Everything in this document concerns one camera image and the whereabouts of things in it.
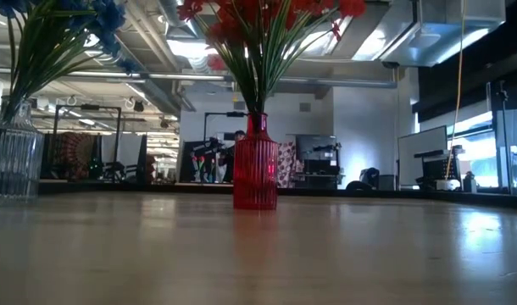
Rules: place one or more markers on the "red artificial flower bunch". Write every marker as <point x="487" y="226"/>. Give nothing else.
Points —
<point x="258" y="63"/>

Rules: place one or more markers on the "blue artificial flower bunch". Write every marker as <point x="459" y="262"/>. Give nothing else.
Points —
<point x="51" y="46"/>
<point x="108" y="21"/>
<point x="19" y="63"/>

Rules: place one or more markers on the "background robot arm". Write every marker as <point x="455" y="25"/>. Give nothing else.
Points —
<point x="207" y="156"/>

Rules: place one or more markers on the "red ribbed glass vase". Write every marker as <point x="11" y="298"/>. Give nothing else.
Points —
<point x="255" y="169"/>

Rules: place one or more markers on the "clear ribbed glass vase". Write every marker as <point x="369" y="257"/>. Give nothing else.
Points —
<point x="12" y="161"/>

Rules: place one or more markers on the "person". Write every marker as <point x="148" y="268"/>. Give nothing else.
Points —
<point x="237" y="156"/>

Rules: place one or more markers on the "patterned pink cloth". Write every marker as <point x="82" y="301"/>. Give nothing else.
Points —
<point x="286" y="165"/>

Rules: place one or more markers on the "black monitor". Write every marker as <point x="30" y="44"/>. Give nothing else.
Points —
<point x="315" y="147"/>

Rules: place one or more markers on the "black office chair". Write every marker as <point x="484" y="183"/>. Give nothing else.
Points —
<point x="366" y="178"/>

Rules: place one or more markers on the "silver ceiling pipe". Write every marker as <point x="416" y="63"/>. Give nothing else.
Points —
<point x="178" y="76"/>

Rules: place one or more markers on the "white board panel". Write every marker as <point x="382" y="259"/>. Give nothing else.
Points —
<point x="421" y="156"/>

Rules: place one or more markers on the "black equipment cart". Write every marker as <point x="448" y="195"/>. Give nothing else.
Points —
<point x="436" y="165"/>

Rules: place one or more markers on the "red mandala tapestry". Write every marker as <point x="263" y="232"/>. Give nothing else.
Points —
<point x="72" y="154"/>

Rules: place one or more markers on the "black pole stand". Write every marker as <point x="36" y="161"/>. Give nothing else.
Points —
<point x="502" y="135"/>

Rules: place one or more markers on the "black frame rig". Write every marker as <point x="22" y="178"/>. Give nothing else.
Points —
<point x="118" y="140"/>

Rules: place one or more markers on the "silver ventilation duct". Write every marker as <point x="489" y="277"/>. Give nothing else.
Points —
<point x="432" y="38"/>

